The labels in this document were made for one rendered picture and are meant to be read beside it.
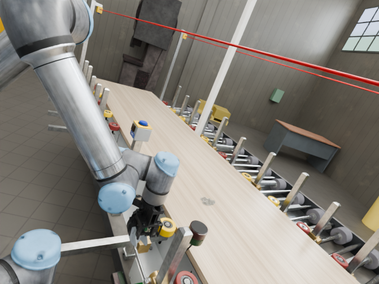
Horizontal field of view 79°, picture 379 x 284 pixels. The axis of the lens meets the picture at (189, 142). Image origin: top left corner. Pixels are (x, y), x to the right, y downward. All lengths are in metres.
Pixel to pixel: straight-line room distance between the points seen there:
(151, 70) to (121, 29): 1.65
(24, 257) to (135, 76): 6.29
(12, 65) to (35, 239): 0.38
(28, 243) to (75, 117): 0.24
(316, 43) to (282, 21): 1.35
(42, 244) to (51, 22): 0.38
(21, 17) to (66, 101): 0.14
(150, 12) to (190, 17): 1.68
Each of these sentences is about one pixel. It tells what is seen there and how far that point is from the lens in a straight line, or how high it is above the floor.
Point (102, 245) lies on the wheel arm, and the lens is 0.96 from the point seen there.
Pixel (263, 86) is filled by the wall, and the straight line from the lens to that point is 8.25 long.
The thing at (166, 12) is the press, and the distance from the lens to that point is 6.34.
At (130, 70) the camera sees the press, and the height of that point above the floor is 0.61.
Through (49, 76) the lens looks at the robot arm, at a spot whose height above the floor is 1.45.
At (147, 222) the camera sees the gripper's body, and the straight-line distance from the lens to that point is 0.74.
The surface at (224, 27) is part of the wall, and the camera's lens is 7.72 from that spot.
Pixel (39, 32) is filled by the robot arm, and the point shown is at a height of 1.51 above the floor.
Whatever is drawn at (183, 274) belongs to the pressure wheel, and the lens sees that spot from 0.90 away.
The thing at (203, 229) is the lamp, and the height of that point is 1.11.
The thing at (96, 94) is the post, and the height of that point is 1.03.
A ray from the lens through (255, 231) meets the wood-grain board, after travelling 1.29.
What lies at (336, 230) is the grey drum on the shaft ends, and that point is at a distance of 2.07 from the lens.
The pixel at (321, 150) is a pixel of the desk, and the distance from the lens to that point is 6.89.
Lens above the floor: 1.57
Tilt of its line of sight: 20 degrees down
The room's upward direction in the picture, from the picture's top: 22 degrees clockwise
